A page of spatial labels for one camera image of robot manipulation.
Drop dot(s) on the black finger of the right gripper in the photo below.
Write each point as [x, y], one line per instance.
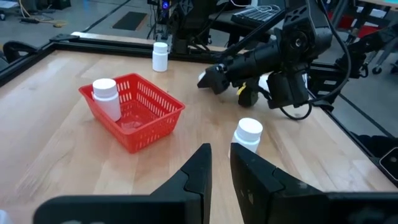
[217, 77]
[248, 96]

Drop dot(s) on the black computer keyboard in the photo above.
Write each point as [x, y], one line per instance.
[255, 15]

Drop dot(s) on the grey wheeled table leg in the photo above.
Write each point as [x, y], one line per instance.
[377, 70]

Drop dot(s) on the black box with white labels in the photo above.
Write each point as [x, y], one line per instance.
[320, 93]

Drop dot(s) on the black computer with blue light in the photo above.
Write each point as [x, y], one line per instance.
[164, 5]

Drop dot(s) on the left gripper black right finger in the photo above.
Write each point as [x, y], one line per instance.
[258, 186]

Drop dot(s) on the black table edge frame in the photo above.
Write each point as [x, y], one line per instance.
[109, 47]

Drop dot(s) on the black flat device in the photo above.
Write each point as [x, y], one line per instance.
[390, 161]

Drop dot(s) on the black diagonal frame brace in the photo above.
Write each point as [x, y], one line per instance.
[252, 35]

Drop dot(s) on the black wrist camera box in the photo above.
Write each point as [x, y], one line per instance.
[286, 90]

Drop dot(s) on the red storage box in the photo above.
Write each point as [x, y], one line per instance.
[367, 31]

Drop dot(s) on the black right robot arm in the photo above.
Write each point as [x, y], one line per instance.
[314, 37]

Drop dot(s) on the red slotted plastic basket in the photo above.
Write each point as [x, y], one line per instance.
[149, 130]

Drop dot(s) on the black machine beside table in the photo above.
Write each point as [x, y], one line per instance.
[357, 49]

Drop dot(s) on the black floor mat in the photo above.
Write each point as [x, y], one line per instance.
[130, 21]

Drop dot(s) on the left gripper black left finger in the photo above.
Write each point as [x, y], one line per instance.
[202, 174]

